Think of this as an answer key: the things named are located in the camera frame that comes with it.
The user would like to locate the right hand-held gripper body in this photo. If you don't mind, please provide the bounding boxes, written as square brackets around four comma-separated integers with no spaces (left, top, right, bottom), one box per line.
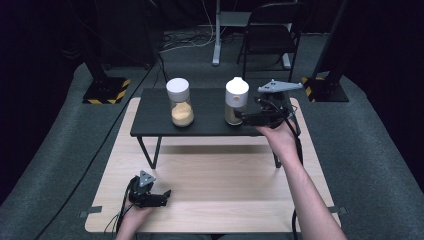
[254,79,304,130]

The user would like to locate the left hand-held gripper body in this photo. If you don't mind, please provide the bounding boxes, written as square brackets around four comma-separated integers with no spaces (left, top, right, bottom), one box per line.
[128,170,163,209]

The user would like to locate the spout-lid jar of tan powder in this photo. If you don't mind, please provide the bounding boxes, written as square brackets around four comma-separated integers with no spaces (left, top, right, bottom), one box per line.
[224,76,250,126]

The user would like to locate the black shelf with metal legs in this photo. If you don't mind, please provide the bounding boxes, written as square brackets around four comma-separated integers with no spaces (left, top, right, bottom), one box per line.
[129,87,302,170]

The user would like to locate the flat-lid jar of yellow powder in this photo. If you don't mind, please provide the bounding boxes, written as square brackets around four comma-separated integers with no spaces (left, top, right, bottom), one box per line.
[165,77,195,128]

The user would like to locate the person's left hand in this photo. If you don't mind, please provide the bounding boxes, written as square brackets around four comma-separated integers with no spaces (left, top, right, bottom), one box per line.
[123,203,155,222]

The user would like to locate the person's right hand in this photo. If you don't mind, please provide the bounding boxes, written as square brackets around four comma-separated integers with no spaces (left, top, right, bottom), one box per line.
[256,119,300,155]

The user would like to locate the black stand with striped base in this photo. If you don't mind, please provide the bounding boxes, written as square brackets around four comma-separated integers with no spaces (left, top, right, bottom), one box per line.
[301,0,350,103]
[66,0,131,105]

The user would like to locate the person's dark trousers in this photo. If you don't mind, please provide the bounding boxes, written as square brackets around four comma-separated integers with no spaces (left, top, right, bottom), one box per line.
[146,233,296,240]

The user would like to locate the black folding chair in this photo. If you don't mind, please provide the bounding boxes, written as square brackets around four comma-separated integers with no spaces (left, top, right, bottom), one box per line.
[236,2,306,90]

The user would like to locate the left hand-held gripper cable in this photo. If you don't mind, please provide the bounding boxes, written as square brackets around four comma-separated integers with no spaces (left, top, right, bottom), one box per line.
[103,175,139,235]

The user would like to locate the hand-held gripper cable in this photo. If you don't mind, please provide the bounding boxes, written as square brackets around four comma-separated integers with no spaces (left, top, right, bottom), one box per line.
[103,175,139,235]
[264,99,305,240]

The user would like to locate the right hand-held gripper cable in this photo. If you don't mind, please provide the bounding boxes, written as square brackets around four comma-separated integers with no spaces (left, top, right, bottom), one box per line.
[264,99,305,240]

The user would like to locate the long black floor cable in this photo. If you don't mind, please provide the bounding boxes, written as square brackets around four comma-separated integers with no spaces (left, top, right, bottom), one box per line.
[33,63,158,240]

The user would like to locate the white desk frame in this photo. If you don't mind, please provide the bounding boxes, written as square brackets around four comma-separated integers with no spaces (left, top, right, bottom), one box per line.
[212,0,293,70]

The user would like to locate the tangle of floor cables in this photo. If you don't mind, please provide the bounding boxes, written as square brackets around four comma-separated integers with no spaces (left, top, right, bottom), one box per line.
[159,0,218,54]

